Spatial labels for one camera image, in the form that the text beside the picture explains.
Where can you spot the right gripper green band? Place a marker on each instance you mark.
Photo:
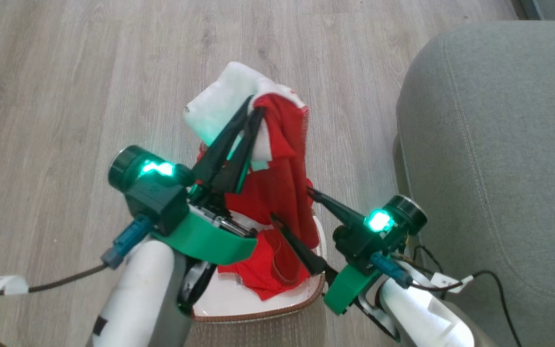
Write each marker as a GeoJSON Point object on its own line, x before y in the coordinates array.
{"type": "Point", "coordinates": [359, 241]}

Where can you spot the grey fabric sofa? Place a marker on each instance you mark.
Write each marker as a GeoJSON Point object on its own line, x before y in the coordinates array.
{"type": "Point", "coordinates": [499, 168]}

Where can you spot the white fleece garment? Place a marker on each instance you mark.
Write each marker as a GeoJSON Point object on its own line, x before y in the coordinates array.
{"type": "Point", "coordinates": [219, 106]}

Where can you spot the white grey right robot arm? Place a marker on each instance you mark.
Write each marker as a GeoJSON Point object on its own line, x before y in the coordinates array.
{"type": "Point", "coordinates": [422, 318]}

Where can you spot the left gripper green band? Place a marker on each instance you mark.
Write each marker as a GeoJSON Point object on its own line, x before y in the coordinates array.
{"type": "Point", "coordinates": [162, 202]}

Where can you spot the red garment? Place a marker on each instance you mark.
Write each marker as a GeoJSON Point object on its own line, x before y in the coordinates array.
{"type": "Point", "coordinates": [282, 193]}

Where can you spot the cream perforated laundry basket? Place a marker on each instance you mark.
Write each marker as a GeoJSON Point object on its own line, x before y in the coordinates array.
{"type": "Point", "coordinates": [258, 308]}

